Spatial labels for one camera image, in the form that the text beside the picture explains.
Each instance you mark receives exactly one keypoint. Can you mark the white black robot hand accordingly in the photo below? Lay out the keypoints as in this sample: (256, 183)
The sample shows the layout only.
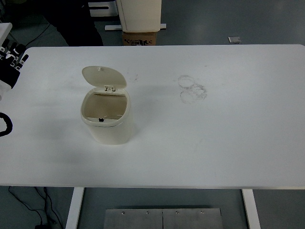
(9, 74)

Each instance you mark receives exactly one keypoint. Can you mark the cream lidded trash bin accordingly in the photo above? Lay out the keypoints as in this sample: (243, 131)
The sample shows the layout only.
(107, 128)

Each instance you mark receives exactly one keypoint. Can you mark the large cream plastic bin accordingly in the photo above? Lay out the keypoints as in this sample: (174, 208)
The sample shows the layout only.
(140, 14)

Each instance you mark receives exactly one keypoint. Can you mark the person's legs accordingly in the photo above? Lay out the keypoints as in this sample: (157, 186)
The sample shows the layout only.
(78, 23)

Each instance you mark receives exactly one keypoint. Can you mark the white table foot bar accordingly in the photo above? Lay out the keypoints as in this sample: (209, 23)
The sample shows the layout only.
(112, 27)

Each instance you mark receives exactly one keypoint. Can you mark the grey white furniture base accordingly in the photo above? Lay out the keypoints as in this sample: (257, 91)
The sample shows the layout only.
(102, 8)

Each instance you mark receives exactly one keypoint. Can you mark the brown printed cardboard box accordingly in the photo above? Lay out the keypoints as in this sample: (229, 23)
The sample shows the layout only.
(139, 39)

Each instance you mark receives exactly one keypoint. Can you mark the white table leg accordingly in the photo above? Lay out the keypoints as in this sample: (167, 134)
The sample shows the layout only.
(251, 210)
(74, 207)

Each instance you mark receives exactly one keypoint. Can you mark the grey metal plate with screws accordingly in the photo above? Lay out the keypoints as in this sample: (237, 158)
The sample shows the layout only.
(133, 219)
(193, 219)

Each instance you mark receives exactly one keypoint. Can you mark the small grey flat object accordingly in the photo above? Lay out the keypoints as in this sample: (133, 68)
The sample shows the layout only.
(234, 39)

